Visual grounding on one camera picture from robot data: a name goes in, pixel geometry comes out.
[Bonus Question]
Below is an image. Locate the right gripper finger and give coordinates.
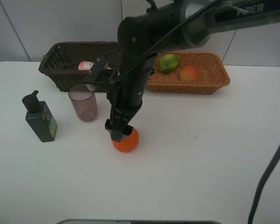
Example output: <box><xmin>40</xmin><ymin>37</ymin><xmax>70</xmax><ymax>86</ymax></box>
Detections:
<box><xmin>105</xmin><ymin>119</ymin><xmax>123</xmax><ymax>142</ymax></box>
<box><xmin>123</xmin><ymin>125</ymin><xmax>133</xmax><ymax>136</ymax></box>

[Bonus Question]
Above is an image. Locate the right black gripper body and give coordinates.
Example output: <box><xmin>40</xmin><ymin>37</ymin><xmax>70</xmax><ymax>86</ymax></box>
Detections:
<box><xmin>106</xmin><ymin>53</ymin><xmax>157</xmax><ymax>127</ymax></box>

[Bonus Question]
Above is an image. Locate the orange tangerine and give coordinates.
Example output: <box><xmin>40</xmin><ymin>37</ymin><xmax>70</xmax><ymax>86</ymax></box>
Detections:
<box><xmin>112</xmin><ymin>128</ymin><xmax>139</xmax><ymax>153</ymax></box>

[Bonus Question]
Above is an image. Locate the translucent purple plastic cup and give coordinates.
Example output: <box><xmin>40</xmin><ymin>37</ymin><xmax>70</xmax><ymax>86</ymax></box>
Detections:
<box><xmin>68</xmin><ymin>84</ymin><xmax>98</xmax><ymax>122</ymax></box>

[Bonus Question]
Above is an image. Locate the pink lotion bottle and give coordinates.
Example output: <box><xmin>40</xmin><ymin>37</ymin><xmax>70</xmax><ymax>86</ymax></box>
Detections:
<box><xmin>78</xmin><ymin>61</ymin><xmax>94</xmax><ymax>71</ymax></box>

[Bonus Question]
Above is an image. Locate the green lime fruit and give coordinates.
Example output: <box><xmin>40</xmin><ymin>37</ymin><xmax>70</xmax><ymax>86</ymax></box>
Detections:
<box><xmin>158</xmin><ymin>54</ymin><xmax>179</xmax><ymax>74</ymax></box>

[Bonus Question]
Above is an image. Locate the red yellow peach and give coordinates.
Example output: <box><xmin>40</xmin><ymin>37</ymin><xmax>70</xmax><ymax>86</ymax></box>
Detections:
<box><xmin>179</xmin><ymin>65</ymin><xmax>199</xmax><ymax>82</ymax></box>

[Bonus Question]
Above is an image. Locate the dark green pump bottle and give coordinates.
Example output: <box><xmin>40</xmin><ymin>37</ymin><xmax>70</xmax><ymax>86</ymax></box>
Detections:
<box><xmin>22</xmin><ymin>90</ymin><xmax>57</xmax><ymax>142</ymax></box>

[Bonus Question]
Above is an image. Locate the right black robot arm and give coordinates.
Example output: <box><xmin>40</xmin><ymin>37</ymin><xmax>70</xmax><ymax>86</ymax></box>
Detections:
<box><xmin>105</xmin><ymin>0</ymin><xmax>280</xmax><ymax>142</ymax></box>

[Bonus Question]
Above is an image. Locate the dark brown wicker basket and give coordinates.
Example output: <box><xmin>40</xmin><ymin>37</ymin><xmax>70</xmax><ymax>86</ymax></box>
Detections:
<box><xmin>39</xmin><ymin>42</ymin><xmax>121</xmax><ymax>92</ymax></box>

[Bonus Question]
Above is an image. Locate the light orange wicker basket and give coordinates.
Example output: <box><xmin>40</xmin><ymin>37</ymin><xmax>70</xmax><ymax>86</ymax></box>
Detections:
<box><xmin>147</xmin><ymin>52</ymin><xmax>230</xmax><ymax>94</ymax></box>

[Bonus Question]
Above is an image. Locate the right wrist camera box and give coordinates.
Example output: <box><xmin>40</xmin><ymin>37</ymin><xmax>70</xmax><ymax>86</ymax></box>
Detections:
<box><xmin>82</xmin><ymin>57</ymin><xmax>119</xmax><ymax>92</ymax></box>

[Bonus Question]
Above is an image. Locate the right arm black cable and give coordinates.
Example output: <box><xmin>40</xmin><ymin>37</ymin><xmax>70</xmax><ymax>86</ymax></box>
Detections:
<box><xmin>108</xmin><ymin>0</ymin><xmax>280</xmax><ymax>224</ymax></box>

